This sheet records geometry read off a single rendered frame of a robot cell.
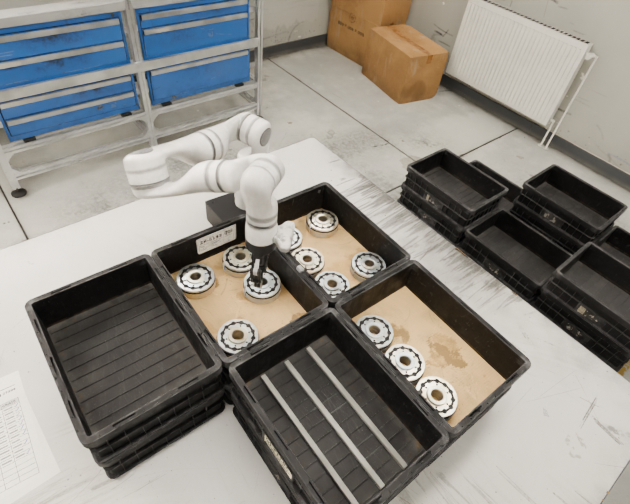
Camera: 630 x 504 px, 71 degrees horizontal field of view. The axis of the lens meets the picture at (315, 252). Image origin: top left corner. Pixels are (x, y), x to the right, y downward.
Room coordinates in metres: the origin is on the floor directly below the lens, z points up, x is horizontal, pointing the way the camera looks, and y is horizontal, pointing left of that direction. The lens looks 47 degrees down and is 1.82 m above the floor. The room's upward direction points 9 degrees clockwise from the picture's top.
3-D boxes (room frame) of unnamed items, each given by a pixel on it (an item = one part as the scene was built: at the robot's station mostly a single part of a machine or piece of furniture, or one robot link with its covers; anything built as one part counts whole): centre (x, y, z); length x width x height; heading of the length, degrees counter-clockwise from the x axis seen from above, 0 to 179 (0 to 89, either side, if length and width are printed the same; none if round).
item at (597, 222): (1.79, -1.19, 0.37); 0.40 x 0.30 x 0.45; 45
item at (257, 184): (0.73, 0.13, 1.20); 0.09 x 0.07 x 0.15; 165
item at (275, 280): (0.77, 0.13, 0.86); 0.10 x 0.10 x 0.01
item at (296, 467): (0.42, -0.09, 0.92); 0.40 x 0.30 x 0.02; 44
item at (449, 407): (0.51, -0.33, 0.86); 0.10 x 0.10 x 0.01
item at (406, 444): (0.42, -0.09, 0.87); 0.40 x 0.30 x 0.11; 44
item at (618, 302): (1.22, -1.19, 0.37); 0.40 x 0.30 x 0.45; 45
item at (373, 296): (0.63, -0.31, 0.87); 0.40 x 0.30 x 0.11; 44
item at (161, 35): (2.71, 0.88, 0.60); 0.72 x 0.03 x 0.56; 135
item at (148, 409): (0.51, 0.40, 0.92); 0.40 x 0.30 x 0.02; 44
